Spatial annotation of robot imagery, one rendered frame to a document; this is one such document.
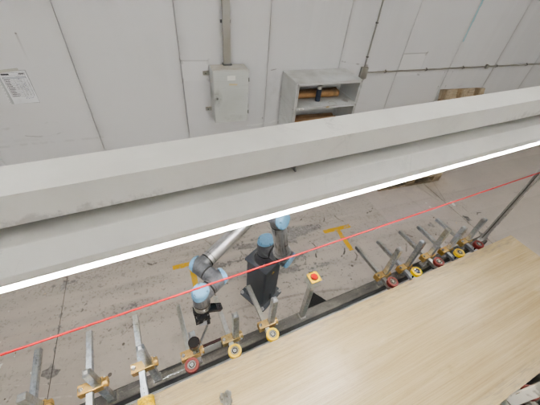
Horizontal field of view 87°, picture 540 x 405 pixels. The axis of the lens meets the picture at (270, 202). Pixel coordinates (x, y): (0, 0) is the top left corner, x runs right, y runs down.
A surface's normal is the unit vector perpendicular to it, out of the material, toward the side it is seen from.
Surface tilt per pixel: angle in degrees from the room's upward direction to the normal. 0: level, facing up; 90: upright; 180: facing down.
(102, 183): 90
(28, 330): 0
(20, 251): 61
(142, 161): 0
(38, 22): 90
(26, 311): 0
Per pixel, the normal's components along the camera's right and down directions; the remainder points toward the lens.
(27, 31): 0.34, 0.66
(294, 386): 0.07, -0.74
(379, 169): 0.40, 0.20
